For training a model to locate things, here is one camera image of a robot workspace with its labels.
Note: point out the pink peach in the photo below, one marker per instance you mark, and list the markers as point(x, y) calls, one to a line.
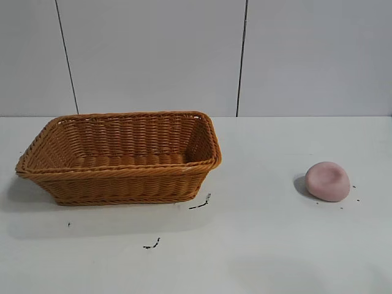
point(327, 183)

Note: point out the brown woven wicker basket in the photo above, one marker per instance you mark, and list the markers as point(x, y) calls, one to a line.
point(122, 183)

